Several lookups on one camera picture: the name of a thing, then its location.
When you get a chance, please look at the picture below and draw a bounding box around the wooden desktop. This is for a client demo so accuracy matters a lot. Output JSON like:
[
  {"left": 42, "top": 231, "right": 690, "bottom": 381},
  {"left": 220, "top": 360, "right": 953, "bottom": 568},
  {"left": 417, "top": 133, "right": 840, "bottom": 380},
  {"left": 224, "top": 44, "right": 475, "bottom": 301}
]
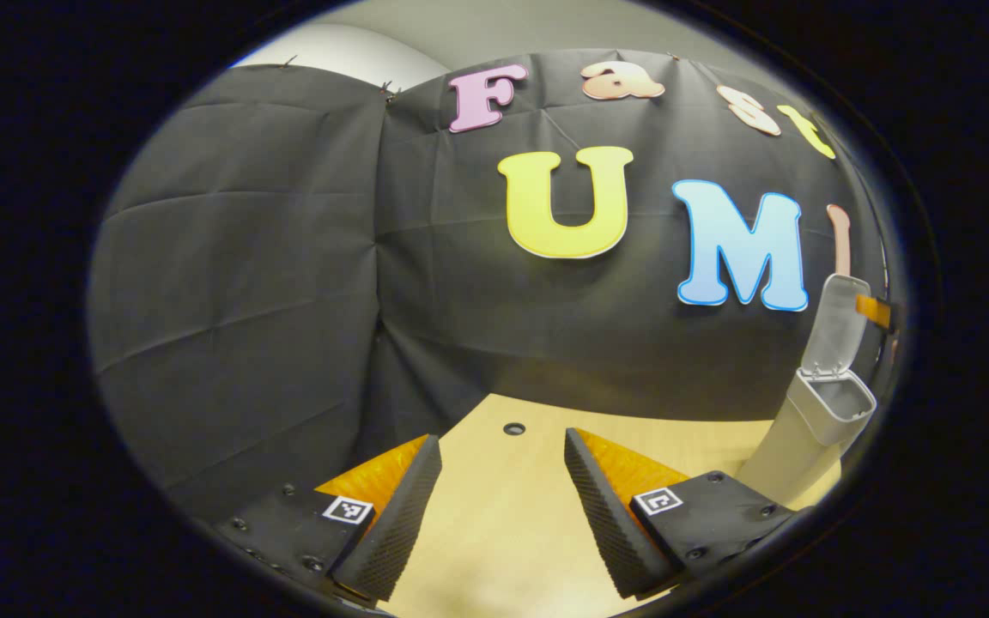
[{"left": 374, "top": 393, "right": 844, "bottom": 618}]

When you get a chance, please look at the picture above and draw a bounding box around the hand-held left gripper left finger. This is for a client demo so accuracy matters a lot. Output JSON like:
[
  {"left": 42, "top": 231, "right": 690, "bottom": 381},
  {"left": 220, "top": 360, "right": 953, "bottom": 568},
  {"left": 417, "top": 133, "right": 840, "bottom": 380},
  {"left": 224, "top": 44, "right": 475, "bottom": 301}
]
[{"left": 218, "top": 434, "right": 444, "bottom": 607}]

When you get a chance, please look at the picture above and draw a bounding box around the black backdrop cloth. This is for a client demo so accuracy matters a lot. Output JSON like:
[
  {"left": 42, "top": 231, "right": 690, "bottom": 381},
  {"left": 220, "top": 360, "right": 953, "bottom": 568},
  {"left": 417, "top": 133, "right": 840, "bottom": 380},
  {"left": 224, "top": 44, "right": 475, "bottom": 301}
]
[{"left": 87, "top": 49, "right": 895, "bottom": 520}]

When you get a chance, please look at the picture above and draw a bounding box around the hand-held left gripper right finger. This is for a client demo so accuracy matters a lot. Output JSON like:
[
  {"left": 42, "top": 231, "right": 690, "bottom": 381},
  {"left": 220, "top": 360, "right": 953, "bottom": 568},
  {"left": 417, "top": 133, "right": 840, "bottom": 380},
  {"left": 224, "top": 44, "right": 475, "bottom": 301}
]
[{"left": 563, "top": 427, "right": 796, "bottom": 600}]

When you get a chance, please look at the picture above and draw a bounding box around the grey desktop garbage bin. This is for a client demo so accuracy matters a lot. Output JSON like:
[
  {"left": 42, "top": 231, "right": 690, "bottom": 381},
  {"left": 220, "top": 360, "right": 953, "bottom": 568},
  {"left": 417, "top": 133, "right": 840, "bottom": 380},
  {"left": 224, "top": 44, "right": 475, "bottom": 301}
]
[{"left": 735, "top": 273, "right": 878, "bottom": 509}]

